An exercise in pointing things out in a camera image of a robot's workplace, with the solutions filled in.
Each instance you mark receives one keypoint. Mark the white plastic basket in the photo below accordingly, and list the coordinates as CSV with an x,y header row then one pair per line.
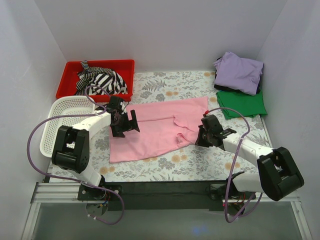
x,y
71,111

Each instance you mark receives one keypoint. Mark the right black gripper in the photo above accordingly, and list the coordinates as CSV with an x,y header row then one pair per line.
x,y
203,137

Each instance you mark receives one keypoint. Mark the folded purple shirt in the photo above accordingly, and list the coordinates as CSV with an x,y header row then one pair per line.
x,y
237,72

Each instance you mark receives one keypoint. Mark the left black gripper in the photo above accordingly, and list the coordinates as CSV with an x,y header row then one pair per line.
x,y
126,123

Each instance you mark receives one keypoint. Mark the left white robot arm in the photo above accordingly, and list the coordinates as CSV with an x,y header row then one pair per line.
x,y
71,149

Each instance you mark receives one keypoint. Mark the pink t shirt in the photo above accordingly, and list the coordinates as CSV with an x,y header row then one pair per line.
x,y
164,127

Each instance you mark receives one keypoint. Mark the red plastic bin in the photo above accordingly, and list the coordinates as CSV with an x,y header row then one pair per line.
x,y
124,67

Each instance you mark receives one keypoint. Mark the black white striped shirt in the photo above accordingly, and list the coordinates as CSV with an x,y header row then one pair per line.
x,y
94,80

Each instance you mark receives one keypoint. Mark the folded green shirt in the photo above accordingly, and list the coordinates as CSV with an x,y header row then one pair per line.
x,y
247,105

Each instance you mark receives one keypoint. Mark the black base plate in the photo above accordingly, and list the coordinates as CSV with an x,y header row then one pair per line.
x,y
171,195

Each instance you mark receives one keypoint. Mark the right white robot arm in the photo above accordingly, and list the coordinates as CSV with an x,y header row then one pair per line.
x,y
277,173

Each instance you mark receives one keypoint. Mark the floral table mat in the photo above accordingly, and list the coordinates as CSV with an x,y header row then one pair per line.
x,y
185,164

